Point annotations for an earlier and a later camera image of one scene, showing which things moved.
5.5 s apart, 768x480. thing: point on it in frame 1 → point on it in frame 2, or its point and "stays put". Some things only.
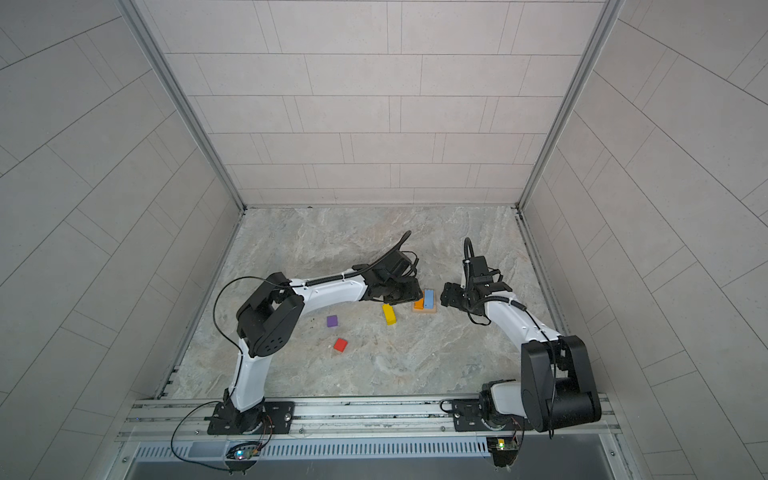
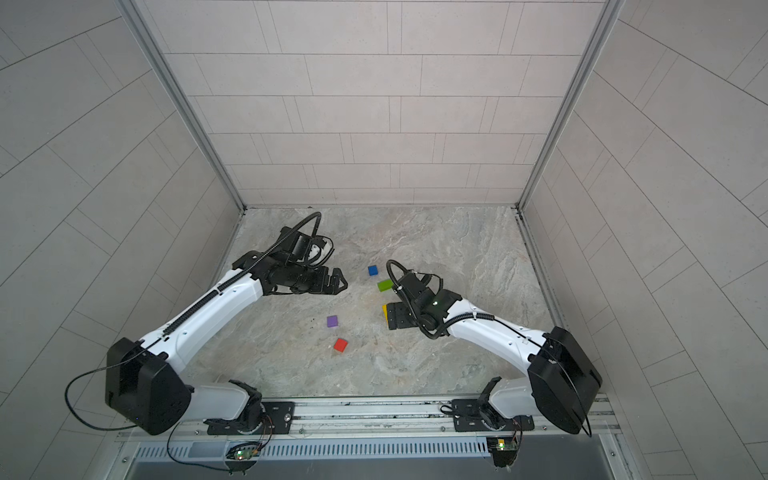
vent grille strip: x=317 y=449 stays put
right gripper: x=450 y=295 → x=398 y=321
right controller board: x=505 y=450 stays put
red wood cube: x=340 y=344 stays put
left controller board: x=245 y=453 stays put
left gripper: x=412 y=292 → x=321 y=283
